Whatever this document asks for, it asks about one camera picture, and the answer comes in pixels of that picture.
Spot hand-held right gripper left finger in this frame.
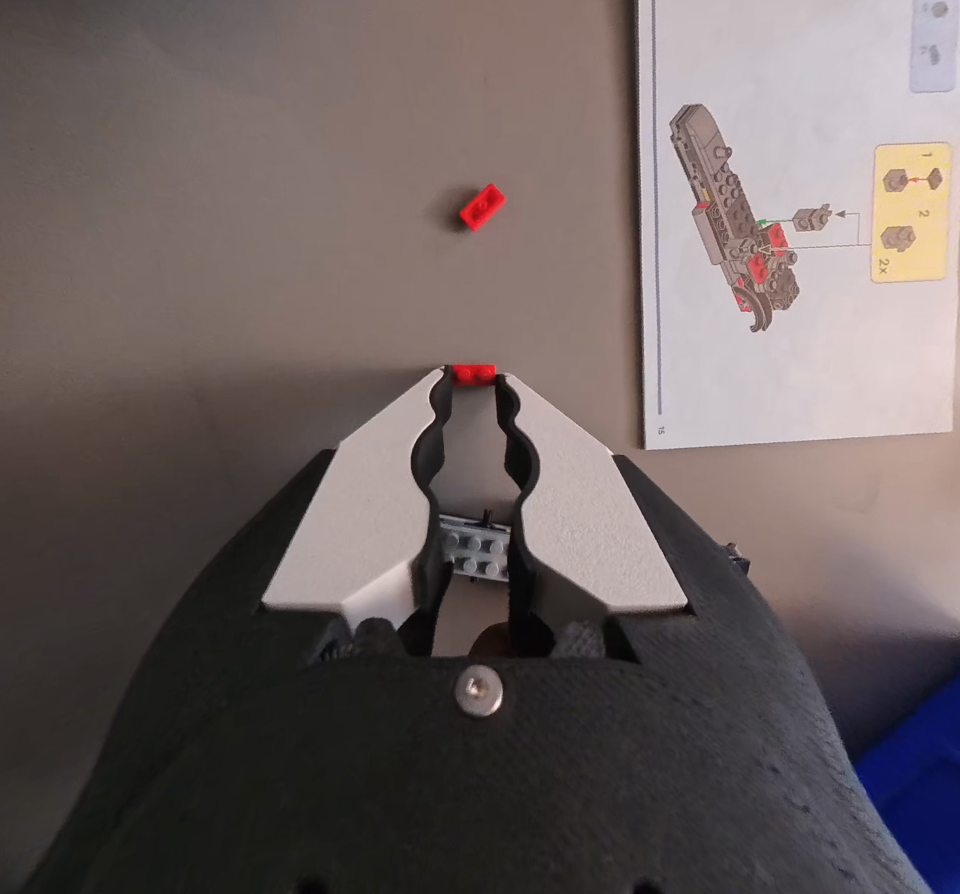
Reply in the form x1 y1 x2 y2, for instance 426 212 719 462
261 365 456 619

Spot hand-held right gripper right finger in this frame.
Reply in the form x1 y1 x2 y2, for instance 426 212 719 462
493 371 690 623

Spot grey toy brick model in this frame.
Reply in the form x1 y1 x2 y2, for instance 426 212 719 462
441 508 753 585

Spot grey desk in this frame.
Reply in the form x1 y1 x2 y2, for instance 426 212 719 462
0 0 960 760

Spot brick building instruction booklet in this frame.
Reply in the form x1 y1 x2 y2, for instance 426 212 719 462
632 0 960 451

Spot blue plastic bin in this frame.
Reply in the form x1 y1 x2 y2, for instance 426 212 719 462
851 691 960 894

